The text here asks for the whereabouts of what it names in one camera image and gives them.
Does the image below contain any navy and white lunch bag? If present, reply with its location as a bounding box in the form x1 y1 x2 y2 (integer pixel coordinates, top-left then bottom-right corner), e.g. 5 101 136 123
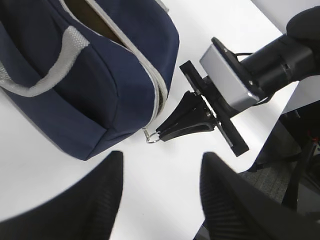
0 0 180 161

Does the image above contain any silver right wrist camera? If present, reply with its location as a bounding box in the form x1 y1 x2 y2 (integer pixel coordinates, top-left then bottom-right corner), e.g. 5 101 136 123
199 37 274 118

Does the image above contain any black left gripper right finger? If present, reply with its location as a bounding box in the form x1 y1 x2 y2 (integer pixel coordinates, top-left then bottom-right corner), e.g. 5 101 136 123
199 152 320 240

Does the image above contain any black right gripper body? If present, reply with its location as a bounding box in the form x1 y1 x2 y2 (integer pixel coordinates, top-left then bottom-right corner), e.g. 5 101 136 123
179 61 249 157

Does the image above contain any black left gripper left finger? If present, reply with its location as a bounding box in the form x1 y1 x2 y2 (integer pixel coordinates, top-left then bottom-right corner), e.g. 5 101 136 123
0 151 124 240

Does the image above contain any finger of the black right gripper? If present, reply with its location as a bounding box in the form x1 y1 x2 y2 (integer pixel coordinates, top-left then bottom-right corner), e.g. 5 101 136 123
156 91 206 133
161 119 216 142

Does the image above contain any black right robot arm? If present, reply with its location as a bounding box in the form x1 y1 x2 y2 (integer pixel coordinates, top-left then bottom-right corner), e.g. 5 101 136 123
155 6 320 156

